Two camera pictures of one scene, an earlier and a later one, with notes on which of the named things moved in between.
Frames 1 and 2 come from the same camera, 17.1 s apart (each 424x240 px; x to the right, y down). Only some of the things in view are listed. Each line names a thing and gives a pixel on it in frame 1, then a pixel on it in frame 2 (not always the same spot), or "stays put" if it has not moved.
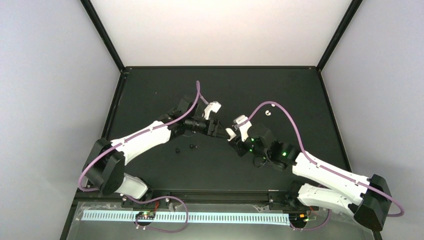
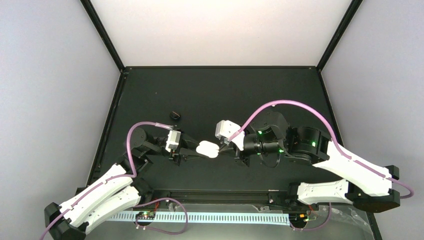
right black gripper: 235,143 → 228,150
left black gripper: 213,132 → 175,153
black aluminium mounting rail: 293,197 stays put
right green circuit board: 298,218 stays put
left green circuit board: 147,215 stays put
